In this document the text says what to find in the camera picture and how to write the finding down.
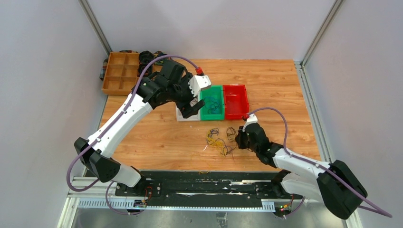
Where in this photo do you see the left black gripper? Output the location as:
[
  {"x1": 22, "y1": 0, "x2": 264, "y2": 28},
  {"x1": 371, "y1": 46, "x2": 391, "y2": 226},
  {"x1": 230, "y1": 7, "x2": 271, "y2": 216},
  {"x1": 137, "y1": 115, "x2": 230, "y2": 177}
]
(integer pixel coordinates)
[{"x1": 168, "y1": 73, "x2": 205, "y2": 118}]

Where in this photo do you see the blue wire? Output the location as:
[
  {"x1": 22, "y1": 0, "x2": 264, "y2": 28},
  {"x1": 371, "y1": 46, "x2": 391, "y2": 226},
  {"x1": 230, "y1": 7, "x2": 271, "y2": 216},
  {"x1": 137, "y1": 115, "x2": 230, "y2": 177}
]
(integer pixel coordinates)
[{"x1": 203, "y1": 96, "x2": 222, "y2": 114}]

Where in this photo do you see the coloured wire bundle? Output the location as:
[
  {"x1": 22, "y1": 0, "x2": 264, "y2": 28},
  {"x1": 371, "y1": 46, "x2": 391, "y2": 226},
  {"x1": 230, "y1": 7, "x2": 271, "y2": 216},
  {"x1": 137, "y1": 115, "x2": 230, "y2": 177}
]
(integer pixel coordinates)
[{"x1": 205, "y1": 127, "x2": 237, "y2": 157}]

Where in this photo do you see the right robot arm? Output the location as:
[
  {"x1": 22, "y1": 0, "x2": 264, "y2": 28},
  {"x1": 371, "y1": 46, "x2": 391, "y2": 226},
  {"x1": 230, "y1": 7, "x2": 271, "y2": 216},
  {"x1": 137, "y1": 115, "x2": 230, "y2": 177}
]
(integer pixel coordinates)
[{"x1": 235, "y1": 123, "x2": 368, "y2": 219}]

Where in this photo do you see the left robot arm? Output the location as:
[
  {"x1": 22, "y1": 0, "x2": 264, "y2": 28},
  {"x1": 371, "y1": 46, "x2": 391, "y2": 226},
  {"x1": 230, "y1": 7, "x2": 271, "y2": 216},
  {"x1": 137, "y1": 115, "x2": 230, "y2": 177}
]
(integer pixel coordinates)
[{"x1": 74, "y1": 56, "x2": 211, "y2": 196}]

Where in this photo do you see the white plastic bin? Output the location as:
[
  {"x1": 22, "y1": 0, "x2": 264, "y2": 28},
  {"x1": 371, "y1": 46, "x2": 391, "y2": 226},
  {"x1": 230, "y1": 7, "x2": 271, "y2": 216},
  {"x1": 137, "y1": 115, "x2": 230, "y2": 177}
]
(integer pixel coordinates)
[{"x1": 175, "y1": 97, "x2": 201, "y2": 122}]

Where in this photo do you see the green plastic bin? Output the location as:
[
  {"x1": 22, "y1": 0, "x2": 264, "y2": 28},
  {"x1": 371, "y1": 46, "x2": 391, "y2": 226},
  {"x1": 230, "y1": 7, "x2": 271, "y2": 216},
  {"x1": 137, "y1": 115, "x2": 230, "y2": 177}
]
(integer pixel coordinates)
[{"x1": 200, "y1": 85, "x2": 225, "y2": 121}]

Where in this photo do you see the red plastic bin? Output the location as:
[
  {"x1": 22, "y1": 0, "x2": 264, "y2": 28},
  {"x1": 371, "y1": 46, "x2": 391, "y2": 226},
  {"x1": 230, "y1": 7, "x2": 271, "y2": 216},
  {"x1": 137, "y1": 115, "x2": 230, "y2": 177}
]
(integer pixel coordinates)
[{"x1": 223, "y1": 85, "x2": 249, "y2": 120}]

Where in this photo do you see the rolled green cloth top right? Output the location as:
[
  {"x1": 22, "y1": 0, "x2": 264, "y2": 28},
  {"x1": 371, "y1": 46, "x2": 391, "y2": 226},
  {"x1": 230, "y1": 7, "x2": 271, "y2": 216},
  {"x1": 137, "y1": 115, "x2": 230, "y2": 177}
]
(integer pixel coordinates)
[{"x1": 154, "y1": 51, "x2": 167, "y2": 65}]

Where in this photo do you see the rolled dark cloth middle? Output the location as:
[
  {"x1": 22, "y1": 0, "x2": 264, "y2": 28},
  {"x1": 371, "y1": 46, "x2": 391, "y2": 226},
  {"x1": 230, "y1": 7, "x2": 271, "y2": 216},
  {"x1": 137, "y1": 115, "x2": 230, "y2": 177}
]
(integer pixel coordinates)
[{"x1": 137, "y1": 63, "x2": 153, "y2": 77}]

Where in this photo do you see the rolled dark cloth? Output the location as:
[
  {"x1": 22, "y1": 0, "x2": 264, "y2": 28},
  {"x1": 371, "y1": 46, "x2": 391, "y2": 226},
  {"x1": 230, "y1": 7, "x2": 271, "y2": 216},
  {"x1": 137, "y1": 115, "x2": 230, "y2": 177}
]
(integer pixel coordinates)
[
  {"x1": 137, "y1": 63, "x2": 153, "y2": 77},
  {"x1": 138, "y1": 50, "x2": 155, "y2": 65}
]

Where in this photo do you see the rolled dark cloth top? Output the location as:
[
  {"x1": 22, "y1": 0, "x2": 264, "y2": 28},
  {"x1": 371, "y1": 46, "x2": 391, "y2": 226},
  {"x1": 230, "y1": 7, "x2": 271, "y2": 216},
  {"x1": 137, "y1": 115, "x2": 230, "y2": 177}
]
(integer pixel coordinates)
[{"x1": 138, "y1": 50, "x2": 155, "y2": 65}]

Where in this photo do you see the wooden compartment tray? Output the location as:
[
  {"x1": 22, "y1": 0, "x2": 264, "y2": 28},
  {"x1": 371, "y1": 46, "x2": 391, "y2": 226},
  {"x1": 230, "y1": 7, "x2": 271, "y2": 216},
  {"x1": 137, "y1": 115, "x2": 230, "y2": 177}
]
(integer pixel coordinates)
[{"x1": 102, "y1": 52, "x2": 140, "y2": 95}]

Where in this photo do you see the plaid cloth under tray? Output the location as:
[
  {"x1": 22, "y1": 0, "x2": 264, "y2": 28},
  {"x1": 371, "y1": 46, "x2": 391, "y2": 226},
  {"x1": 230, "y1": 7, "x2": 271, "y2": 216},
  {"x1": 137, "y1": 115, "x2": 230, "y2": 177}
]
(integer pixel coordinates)
[{"x1": 99, "y1": 50, "x2": 138, "y2": 81}]

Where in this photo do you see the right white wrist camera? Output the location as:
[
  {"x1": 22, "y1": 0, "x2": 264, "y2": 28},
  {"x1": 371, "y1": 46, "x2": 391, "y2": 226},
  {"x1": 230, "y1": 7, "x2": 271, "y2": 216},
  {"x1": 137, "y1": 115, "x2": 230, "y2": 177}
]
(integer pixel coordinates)
[{"x1": 242, "y1": 114, "x2": 258, "y2": 132}]

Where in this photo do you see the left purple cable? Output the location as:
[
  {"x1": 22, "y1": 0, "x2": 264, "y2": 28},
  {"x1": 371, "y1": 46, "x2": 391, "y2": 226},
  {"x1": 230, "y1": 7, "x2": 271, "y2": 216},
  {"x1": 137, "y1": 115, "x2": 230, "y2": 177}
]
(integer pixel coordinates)
[{"x1": 66, "y1": 55, "x2": 202, "y2": 216}]

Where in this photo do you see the purple cable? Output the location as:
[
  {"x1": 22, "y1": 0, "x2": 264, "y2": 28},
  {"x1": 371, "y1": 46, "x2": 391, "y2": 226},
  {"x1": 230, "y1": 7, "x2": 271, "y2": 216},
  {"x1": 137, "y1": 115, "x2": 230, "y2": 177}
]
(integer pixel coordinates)
[
  {"x1": 247, "y1": 107, "x2": 393, "y2": 219},
  {"x1": 66, "y1": 55, "x2": 202, "y2": 216}
]

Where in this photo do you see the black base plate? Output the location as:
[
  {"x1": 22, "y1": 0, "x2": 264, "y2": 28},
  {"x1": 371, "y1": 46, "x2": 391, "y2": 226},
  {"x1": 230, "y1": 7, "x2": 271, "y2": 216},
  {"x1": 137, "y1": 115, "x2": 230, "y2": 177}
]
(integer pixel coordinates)
[{"x1": 114, "y1": 171, "x2": 302, "y2": 208}]

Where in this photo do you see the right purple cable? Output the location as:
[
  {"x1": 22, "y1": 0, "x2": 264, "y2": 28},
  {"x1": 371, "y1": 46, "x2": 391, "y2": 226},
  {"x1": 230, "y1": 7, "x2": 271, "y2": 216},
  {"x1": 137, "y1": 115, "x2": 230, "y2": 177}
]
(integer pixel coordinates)
[{"x1": 247, "y1": 107, "x2": 393, "y2": 219}]

